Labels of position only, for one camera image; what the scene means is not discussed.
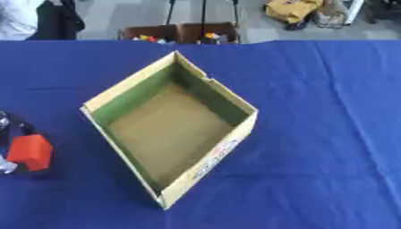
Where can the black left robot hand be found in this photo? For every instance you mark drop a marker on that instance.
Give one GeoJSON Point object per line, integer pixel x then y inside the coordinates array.
{"type": "Point", "coordinates": [15, 123]}

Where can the orange rectangular block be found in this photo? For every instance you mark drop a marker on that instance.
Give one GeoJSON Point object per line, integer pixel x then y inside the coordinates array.
{"type": "Point", "coordinates": [31, 151]}

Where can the tan cardboard box green inside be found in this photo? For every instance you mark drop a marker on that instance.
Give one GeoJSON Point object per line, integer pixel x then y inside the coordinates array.
{"type": "Point", "coordinates": [172, 131]}

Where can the brown cardboard box with toys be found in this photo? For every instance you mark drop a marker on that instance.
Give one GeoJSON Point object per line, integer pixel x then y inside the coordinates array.
{"type": "Point", "coordinates": [149, 34]}
{"type": "Point", "coordinates": [209, 33]}

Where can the person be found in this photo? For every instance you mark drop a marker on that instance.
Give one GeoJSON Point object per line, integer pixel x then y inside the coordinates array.
{"type": "Point", "coordinates": [36, 18]}

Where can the black tripod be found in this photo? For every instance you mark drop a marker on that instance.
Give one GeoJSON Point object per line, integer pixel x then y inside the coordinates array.
{"type": "Point", "coordinates": [202, 12]}

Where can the yellow bag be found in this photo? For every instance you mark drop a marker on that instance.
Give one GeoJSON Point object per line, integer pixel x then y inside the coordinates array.
{"type": "Point", "coordinates": [291, 9]}

